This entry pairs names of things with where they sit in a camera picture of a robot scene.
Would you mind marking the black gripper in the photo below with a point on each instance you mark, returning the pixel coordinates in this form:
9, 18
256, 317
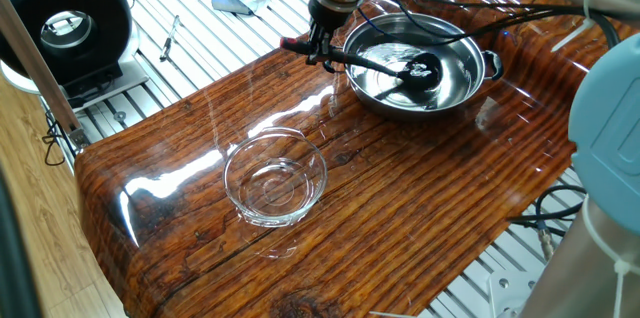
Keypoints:
330, 15

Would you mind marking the black ladle with red accents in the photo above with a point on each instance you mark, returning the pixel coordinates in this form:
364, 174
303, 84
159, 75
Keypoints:
425, 73

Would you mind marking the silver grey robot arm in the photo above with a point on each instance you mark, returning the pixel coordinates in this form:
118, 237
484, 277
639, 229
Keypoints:
600, 133

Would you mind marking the clear glass bowl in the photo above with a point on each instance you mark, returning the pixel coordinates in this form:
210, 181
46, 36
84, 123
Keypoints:
275, 183

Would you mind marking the small screwdriver tool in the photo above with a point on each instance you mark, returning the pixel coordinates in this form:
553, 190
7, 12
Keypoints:
167, 45

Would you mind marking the glossy wood grain table mat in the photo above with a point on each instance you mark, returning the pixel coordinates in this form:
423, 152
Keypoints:
400, 208

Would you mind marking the metal washer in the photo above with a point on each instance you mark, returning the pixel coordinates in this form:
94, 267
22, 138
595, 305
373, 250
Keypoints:
120, 116

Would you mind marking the white zip tie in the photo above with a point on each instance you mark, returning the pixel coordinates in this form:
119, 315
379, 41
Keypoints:
589, 10
621, 267

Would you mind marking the brown wooden beam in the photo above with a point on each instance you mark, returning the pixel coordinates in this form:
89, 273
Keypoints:
30, 58

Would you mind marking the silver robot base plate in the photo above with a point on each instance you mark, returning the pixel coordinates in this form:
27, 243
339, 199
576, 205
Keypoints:
510, 290

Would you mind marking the dark foreground frame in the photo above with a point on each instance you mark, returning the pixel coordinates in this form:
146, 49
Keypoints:
12, 268

